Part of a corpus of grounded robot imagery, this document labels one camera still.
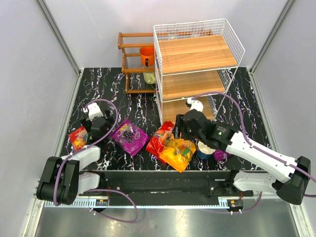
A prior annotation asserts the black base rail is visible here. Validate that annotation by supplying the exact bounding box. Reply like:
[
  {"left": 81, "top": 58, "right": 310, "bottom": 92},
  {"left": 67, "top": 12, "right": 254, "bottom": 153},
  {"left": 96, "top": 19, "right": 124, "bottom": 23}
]
[{"left": 88, "top": 169, "right": 252, "bottom": 207}]

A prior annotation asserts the white wire wooden shelf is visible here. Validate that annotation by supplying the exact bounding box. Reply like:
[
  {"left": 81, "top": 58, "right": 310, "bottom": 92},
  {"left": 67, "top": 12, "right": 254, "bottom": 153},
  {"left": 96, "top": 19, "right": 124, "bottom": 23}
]
[{"left": 153, "top": 18, "right": 245, "bottom": 123}]

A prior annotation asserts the blue white cup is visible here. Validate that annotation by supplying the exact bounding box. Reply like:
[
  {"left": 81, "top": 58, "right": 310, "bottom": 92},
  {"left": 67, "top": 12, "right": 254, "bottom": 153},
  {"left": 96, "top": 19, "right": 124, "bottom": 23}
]
[{"left": 197, "top": 141, "right": 216, "bottom": 160}]

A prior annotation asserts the right purple candy bag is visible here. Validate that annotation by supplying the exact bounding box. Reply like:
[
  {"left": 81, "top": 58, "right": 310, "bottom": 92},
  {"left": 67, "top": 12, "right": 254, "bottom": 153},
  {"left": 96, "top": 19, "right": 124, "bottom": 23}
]
[{"left": 212, "top": 150, "right": 232, "bottom": 161}]

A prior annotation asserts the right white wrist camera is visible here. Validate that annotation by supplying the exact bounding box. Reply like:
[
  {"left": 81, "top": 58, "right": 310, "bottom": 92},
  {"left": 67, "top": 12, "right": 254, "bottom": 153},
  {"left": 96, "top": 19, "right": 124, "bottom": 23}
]
[{"left": 186, "top": 97, "right": 204, "bottom": 112}]

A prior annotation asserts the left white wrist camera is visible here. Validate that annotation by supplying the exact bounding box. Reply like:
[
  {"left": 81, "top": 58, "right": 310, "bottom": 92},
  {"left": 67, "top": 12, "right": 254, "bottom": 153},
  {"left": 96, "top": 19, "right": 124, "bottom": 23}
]
[{"left": 83, "top": 103, "right": 103, "bottom": 121}]

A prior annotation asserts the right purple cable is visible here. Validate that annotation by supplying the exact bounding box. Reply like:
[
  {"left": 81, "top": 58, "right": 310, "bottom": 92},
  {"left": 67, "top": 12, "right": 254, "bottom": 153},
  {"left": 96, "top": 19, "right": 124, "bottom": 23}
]
[{"left": 187, "top": 91, "right": 316, "bottom": 221}]

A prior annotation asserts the brown wooden rack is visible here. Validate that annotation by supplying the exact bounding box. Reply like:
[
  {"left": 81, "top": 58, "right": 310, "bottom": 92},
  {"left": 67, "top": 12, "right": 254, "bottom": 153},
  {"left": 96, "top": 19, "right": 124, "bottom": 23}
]
[{"left": 117, "top": 32, "right": 156, "bottom": 94}]

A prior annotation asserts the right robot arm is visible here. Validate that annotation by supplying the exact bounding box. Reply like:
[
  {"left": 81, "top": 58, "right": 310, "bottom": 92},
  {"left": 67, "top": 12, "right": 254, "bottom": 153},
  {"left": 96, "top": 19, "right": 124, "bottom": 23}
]
[{"left": 173, "top": 109, "right": 312, "bottom": 205}]

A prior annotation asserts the light green mug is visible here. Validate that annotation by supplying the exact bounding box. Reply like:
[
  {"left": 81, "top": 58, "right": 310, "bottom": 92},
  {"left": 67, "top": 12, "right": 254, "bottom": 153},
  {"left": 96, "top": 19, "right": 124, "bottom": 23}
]
[{"left": 143, "top": 72, "right": 156, "bottom": 84}]

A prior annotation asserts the purple candy bag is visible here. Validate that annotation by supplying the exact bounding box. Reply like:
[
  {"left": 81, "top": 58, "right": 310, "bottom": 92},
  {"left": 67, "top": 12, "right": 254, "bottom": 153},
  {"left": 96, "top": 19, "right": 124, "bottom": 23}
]
[
  {"left": 111, "top": 118, "right": 149, "bottom": 157},
  {"left": 212, "top": 150, "right": 232, "bottom": 161}
]

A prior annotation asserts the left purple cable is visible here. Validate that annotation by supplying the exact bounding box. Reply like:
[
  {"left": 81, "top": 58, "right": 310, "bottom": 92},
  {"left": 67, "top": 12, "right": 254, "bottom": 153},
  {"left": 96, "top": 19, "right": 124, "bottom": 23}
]
[{"left": 53, "top": 99, "right": 139, "bottom": 223}]

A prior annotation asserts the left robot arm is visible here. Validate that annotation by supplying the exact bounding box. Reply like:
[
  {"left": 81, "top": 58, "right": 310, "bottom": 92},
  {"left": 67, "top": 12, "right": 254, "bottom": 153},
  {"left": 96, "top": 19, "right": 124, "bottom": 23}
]
[{"left": 36, "top": 110, "right": 115, "bottom": 205}]

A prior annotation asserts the large red candy bag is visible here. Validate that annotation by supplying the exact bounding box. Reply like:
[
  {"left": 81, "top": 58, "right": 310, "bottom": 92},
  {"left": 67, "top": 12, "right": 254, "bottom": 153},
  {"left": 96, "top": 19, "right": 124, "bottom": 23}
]
[{"left": 146, "top": 121, "right": 174, "bottom": 164}]

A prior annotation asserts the purple cable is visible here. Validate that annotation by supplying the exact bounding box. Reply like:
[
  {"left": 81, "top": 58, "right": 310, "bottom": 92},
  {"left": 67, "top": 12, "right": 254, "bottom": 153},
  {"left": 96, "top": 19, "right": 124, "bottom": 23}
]
[
  {"left": 53, "top": 99, "right": 139, "bottom": 223},
  {"left": 187, "top": 91, "right": 316, "bottom": 221}
]

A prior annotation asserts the left purple candy bag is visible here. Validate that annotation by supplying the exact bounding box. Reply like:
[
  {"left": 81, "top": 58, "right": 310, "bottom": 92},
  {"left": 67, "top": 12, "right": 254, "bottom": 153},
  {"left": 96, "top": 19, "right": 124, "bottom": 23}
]
[{"left": 111, "top": 118, "right": 149, "bottom": 157}]

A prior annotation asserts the yellow mango candy bag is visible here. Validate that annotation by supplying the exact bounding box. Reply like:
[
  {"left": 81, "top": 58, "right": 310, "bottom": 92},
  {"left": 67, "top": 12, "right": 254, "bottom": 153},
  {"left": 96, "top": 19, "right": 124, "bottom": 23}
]
[{"left": 159, "top": 139, "right": 197, "bottom": 173}]

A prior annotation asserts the small red candy bag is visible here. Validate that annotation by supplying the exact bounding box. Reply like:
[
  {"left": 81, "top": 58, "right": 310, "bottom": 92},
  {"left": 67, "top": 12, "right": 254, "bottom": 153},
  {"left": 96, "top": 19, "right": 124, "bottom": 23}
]
[{"left": 69, "top": 126, "right": 88, "bottom": 151}]

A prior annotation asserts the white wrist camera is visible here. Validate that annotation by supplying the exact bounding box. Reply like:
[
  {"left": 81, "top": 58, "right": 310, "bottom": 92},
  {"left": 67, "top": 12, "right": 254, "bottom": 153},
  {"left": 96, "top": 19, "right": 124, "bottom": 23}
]
[
  {"left": 186, "top": 97, "right": 204, "bottom": 112},
  {"left": 83, "top": 103, "right": 103, "bottom": 121}
]

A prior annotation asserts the orange mug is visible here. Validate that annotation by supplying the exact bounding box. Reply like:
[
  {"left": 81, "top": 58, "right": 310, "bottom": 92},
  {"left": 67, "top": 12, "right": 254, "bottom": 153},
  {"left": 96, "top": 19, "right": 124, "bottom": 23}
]
[{"left": 139, "top": 46, "right": 155, "bottom": 67}]

